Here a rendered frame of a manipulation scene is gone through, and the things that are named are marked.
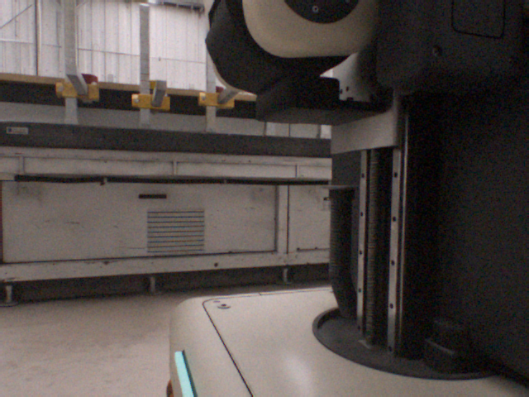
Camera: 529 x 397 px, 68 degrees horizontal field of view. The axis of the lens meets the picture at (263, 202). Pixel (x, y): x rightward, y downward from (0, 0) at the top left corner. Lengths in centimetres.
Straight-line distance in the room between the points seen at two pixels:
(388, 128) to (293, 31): 17
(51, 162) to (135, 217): 43
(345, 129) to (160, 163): 107
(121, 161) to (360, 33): 123
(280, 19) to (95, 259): 154
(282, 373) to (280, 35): 38
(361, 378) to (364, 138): 30
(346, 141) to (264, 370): 34
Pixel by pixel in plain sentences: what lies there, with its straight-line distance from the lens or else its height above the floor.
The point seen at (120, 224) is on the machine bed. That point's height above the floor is 32.
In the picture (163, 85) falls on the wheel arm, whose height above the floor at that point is 80.
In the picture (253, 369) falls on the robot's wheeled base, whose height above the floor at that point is 28.
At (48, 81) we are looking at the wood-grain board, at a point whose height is 88.
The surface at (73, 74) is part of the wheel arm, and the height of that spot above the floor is 81.
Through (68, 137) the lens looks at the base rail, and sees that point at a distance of 154.
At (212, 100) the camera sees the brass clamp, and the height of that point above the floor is 82.
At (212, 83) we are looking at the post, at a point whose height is 89.
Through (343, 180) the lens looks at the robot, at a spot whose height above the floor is 51.
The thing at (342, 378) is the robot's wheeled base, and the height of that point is 28.
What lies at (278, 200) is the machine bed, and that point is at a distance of 190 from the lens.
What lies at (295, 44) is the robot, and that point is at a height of 65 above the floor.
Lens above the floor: 51
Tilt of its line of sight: 3 degrees down
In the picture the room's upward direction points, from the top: 1 degrees clockwise
